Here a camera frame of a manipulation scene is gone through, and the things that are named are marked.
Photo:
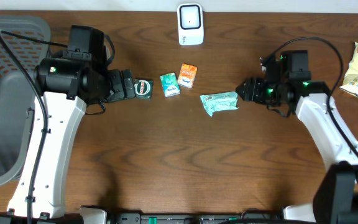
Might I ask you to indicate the white barcode scanner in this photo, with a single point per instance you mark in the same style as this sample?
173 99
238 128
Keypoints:
190 24

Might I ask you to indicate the orange tissue pack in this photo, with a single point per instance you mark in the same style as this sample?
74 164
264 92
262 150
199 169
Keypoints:
187 75

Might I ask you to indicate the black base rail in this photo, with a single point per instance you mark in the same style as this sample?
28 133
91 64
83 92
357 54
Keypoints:
137 218

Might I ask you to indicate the teal wrapper pack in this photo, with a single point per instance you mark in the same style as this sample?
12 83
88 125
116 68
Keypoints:
219 102

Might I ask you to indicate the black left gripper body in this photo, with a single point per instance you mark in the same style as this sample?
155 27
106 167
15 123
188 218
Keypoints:
117 86

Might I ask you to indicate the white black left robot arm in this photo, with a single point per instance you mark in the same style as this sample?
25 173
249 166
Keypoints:
64 87

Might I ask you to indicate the green Zam-Buk box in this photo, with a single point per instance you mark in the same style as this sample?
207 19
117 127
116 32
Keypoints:
143 88

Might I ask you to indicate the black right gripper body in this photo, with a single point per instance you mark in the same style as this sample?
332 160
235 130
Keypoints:
265 92

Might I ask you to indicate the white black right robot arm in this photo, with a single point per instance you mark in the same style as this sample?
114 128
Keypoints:
288 81

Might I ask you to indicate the teal tissue pack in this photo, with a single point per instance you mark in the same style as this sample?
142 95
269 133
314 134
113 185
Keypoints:
169 84

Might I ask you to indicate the grey plastic mesh basket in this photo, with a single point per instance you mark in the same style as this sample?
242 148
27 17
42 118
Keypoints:
22 35

